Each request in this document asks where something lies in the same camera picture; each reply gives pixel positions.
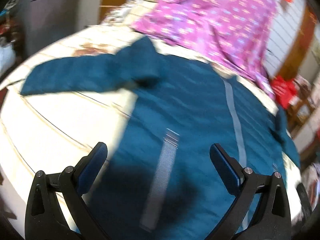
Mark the red plastic bag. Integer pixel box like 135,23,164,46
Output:
271,76,297,109

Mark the purple floral sheet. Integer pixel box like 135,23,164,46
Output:
132,0,276,98

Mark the cream floral plaid bedspread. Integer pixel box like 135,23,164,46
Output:
0,0,304,235

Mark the grey refrigerator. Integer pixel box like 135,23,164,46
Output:
17,0,87,57

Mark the teal down jacket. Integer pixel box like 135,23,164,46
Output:
21,37,298,239

